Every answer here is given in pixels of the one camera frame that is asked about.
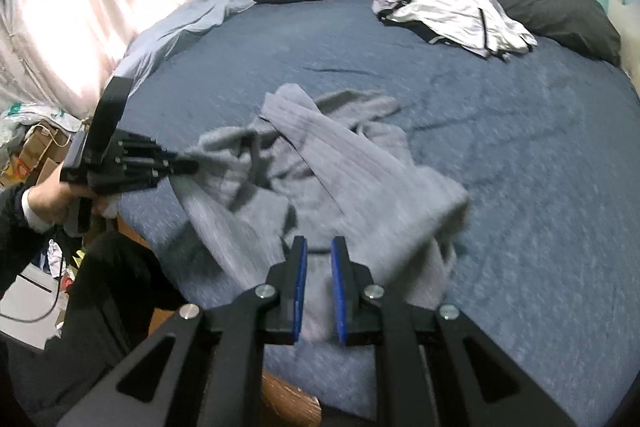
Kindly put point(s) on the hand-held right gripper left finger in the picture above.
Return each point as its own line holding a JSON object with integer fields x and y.
{"x": 300, "y": 287}

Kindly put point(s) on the light grey-blue blanket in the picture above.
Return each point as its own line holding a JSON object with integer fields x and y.
{"x": 190, "y": 22}

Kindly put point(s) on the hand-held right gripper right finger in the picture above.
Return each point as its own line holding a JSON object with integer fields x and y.
{"x": 340, "y": 287}

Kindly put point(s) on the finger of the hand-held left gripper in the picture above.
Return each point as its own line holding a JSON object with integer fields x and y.
{"x": 150, "y": 174}
{"x": 145, "y": 147}

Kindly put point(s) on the grey knit sweater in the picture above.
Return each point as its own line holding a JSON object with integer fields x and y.
{"x": 350, "y": 187}

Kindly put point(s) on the person's left forearm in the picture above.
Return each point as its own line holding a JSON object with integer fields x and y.
{"x": 12, "y": 212}

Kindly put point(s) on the pink curtain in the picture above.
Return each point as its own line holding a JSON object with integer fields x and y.
{"x": 75, "y": 7}

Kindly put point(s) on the white and black jacket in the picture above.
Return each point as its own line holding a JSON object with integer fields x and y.
{"x": 450, "y": 12}

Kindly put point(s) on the person's black clothed legs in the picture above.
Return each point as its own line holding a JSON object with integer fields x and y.
{"x": 110, "y": 307}

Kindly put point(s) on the person's left hand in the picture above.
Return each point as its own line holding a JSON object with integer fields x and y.
{"x": 47, "y": 204}

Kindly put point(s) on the cream tufted headboard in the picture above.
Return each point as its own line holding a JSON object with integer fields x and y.
{"x": 622, "y": 7}

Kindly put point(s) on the bed with blue patterned sheet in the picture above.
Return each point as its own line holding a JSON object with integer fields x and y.
{"x": 525, "y": 157}

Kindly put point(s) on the clear plastic bag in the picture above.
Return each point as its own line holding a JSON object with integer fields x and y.
{"x": 30, "y": 117}

